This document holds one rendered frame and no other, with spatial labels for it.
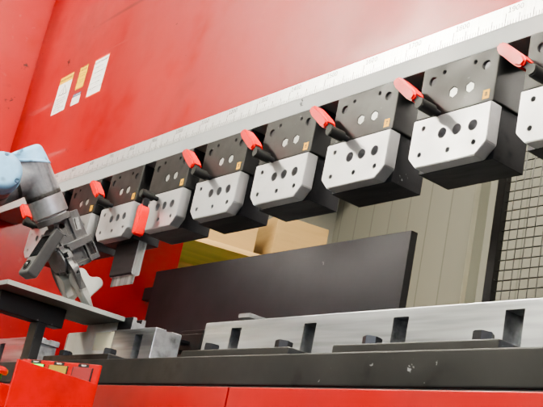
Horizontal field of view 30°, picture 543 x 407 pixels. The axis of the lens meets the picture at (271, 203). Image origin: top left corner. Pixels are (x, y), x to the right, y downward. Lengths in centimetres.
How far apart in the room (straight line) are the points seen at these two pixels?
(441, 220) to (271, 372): 358
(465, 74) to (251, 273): 137
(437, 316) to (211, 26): 105
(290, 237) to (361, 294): 280
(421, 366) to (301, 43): 85
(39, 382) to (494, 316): 69
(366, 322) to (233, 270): 137
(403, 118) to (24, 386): 70
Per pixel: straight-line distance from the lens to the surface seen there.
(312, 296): 249
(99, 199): 226
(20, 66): 315
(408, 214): 525
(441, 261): 482
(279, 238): 510
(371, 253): 236
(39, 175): 213
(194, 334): 226
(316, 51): 182
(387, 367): 123
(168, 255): 327
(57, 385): 160
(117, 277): 224
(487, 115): 141
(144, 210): 207
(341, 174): 161
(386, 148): 154
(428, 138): 148
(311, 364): 134
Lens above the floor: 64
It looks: 18 degrees up
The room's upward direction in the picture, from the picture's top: 12 degrees clockwise
